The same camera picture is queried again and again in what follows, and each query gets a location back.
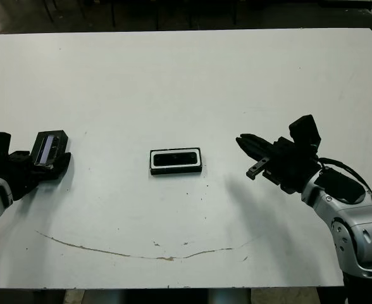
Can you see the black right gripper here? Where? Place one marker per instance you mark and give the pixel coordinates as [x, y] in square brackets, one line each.
[287, 168]

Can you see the grey robot right leg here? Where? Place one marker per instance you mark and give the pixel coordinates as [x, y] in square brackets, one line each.
[230, 297]

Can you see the black box with white insert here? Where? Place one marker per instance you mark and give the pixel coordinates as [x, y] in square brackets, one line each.
[175, 171]

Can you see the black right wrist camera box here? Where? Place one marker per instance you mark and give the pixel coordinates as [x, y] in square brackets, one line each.
[304, 131]

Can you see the slim black bar camera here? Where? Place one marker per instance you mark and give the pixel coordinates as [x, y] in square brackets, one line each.
[175, 159]

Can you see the black box lid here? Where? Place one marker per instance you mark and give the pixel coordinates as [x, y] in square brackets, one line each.
[50, 147]

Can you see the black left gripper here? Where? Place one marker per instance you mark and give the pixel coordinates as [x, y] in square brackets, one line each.
[18, 180]

